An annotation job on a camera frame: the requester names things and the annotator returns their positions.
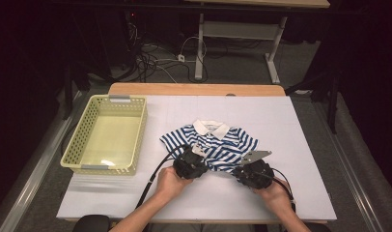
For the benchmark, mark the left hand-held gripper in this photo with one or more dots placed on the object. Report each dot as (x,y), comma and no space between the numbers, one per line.
(189,166)

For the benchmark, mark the yellow perforated plastic basket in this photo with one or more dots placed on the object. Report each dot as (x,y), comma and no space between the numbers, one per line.
(133,104)

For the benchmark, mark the blue white striped baby romper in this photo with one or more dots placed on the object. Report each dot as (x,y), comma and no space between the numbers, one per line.
(223,148)

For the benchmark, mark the person's right hand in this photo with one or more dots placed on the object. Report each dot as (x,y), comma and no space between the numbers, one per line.
(276,196)

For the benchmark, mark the metal floor rail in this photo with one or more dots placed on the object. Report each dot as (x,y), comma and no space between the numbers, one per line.
(39,170)
(339,145)

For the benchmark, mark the white power plug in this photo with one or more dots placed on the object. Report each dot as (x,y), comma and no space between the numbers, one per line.
(181,58)

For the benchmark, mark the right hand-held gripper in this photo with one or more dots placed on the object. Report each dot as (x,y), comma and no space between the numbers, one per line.
(255,175)

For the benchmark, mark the dark table grommet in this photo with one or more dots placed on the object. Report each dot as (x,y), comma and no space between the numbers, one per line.
(230,94)

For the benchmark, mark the black chair armrest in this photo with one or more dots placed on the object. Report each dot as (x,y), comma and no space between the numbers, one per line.
(91,224)

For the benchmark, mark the wooden desk with white legs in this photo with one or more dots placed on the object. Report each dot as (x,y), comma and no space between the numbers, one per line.
(239,30)

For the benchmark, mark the black stand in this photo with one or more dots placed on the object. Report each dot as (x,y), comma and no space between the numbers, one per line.
(332,103)
(68,93)

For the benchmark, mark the white table mat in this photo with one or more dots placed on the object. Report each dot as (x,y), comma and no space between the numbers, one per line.
(281,129)

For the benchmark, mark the person's left hand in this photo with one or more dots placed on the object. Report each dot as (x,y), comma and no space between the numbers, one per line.
(170,185)

